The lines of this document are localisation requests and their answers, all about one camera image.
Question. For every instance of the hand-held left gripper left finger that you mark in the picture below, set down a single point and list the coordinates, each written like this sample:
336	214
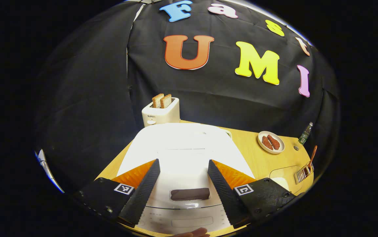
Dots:
142	194

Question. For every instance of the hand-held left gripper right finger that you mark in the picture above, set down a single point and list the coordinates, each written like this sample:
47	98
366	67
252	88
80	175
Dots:
223	189

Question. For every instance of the white rice cooker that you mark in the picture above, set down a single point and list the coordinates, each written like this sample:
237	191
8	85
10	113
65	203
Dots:
182	154

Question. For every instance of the brown wooden spoon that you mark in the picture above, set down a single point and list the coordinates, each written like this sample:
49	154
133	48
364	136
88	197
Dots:
311	158

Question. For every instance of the brown meat piece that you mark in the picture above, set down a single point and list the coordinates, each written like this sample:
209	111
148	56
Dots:
274	142
267	143

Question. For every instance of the white round plate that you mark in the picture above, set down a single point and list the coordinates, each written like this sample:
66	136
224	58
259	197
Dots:
279	150

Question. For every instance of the white toaster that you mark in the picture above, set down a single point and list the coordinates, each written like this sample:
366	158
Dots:
165	115

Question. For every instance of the toast slice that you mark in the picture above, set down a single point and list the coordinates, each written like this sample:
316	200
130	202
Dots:
157	100
166	101

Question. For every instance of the clear green-label plastic bottle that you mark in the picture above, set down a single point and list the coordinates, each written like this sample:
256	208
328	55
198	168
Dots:
305	134

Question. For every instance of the black backdrop cloth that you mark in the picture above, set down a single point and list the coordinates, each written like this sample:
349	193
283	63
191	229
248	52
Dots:
87	98

